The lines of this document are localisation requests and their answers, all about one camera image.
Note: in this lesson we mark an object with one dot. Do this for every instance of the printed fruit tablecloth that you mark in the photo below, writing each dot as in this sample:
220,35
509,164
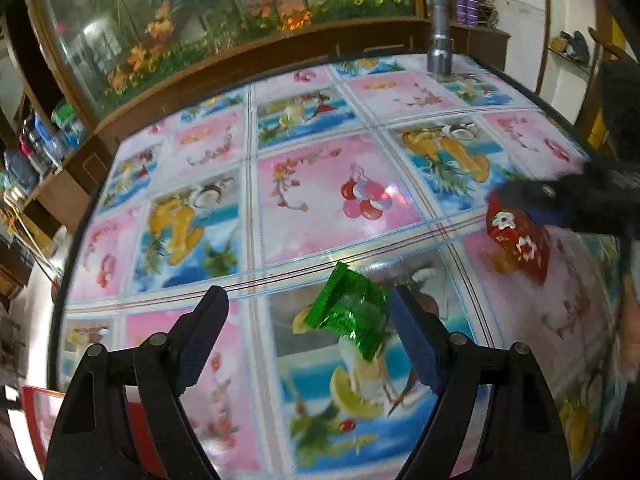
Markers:
310,185

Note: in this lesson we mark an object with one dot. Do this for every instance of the red tray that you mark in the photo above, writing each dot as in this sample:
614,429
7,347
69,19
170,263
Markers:
35,412

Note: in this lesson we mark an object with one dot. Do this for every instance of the green snack packet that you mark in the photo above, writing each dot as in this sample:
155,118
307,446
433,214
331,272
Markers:
352,305

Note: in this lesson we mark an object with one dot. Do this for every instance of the red flower print snack packet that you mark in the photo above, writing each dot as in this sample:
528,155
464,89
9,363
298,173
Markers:
520,242

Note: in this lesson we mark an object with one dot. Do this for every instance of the pile of blue packets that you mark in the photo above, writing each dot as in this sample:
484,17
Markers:
37,150

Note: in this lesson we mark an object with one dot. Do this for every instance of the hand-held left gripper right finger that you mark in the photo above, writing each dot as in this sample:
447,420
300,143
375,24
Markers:
421,345

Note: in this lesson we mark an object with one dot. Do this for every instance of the silver metal flask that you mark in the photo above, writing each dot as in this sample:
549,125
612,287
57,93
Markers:
440,40

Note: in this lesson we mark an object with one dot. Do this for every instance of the flower wall mural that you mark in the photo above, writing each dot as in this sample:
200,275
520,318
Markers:
200,20

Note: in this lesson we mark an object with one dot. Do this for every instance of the purple spray can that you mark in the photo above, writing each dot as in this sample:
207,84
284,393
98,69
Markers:
471,7
458,6

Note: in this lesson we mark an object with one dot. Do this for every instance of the dark object on wall shelf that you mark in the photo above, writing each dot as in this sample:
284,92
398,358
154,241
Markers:
575,46

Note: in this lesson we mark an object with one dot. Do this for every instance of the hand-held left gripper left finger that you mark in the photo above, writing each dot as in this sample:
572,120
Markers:
196,355

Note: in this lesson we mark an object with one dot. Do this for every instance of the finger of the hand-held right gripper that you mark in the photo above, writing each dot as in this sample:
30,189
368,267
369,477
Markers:
585,221
550,191

